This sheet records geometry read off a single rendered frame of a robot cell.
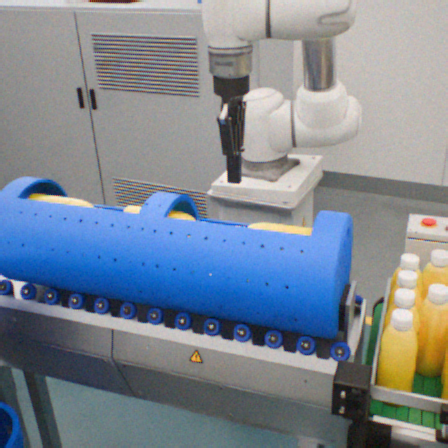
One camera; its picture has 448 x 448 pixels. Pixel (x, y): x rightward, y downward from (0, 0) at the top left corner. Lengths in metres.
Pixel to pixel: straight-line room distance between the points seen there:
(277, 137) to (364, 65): 2.24
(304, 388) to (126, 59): 2.29
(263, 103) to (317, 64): 0.21
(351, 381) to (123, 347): 0.60
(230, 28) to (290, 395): 0.81
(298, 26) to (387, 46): 2.88
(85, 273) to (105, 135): 2.15
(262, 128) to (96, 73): 1.70
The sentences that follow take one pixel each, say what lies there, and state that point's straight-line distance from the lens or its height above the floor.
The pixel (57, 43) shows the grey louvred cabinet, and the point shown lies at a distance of 3.50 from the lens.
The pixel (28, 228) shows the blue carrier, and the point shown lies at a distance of 1.45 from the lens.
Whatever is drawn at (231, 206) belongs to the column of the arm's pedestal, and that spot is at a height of 0.96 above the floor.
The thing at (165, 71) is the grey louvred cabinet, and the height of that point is 1.14.
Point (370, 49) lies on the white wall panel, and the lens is 4.00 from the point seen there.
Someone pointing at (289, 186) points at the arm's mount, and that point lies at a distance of 1.81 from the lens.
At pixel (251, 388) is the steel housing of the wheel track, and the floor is 0.83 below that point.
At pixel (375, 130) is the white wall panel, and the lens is 4.12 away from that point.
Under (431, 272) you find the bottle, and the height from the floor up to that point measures 1.07.
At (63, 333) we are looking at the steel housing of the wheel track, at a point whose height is 0.87.
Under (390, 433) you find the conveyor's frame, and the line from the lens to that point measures 1.25.
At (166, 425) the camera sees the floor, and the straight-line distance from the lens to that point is 2.47.
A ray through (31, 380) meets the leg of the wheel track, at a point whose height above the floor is 0.45.
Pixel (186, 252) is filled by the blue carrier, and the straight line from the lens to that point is 1.24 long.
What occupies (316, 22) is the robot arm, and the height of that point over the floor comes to 1.64.
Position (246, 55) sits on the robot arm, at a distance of 1.15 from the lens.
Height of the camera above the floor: 1.80
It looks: 28 degrees down
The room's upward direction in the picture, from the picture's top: 3 degrees counter-clockwise
